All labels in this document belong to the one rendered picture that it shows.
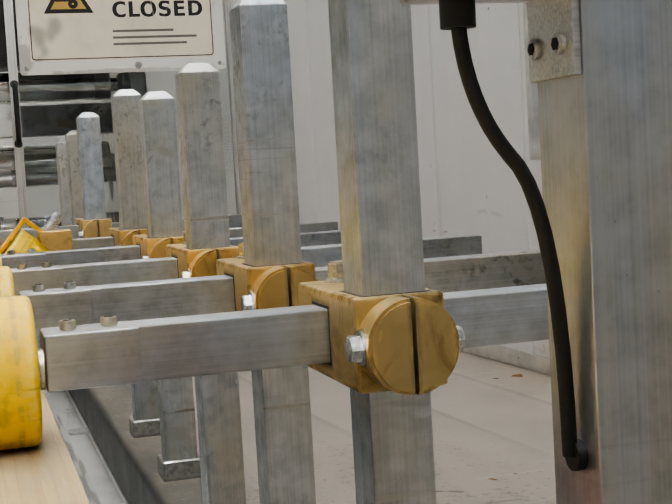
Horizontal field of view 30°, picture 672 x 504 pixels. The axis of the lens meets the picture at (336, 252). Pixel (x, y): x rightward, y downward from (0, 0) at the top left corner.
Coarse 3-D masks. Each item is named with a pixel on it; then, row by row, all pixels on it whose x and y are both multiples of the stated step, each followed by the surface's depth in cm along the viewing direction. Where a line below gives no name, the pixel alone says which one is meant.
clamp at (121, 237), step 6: (108, 228) 171; (114, 228) 168; (108, 234) 171; (114, 234) 164; (120, 234) 160; (126, 234) 160; (132, 234) 159; (138, 234) 159; (114, 240) 165; (120, 240) 160; (126, 240) 159; (132, 240) 159
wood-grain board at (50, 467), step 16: (48, 416) 75; (48, 432) 70; (32, 448) 66; (48, 448) 66; (64, 448) 65; (0, 464) 63; (16, 464) 62; (32, 464) 62; (48, 464) 62; (64, 464) 62; (0, 480) 59; (16, 480) 59; (32, 480) 59; (48, 480) 59; (64, 480) 59; (80, 480) 59; (0, 496) 56; (16, 496) 56; (32, 496) 56; (48, 496) 56; (64, 496) 56; (80, 496) 55
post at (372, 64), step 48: (336, 0) 66; (384, 0) 65; (336, 48) 67; (384, 48) 65; (336, 96) 68; (384, 96) 65; (336, 144) 68; (384, 144) 66; (384, 192) 66; (384, 240) 66; (384, 288) 66; (384, 432) 66; (432, 432) 67; (384, 480) 66; (432, 480) 67
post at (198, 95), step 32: (192, 64) 113; (192, 96) 113; (192, 128) 113; (192, 160) 113; (224, 160) 114; (192, 192) 113; (224, 192) 114; (192, 224) 113; (224, 224) 114; (224, 384) 115; (224, 416) 115; (224, 448) 115; (224, 480) 115
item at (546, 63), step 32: (416, 0) 42; (448, 0) 41; (480, 0) 43; (512, 0) 43; (544, 0) 43; (576, 0) 41; (544, 32) 43; (576, 32) 41; (544, 64) 43; (576, 64) 41; (480, 96) 42; (512, 160) 42; (544, 224) 42; (544, 256) 42; (576, 448) 43
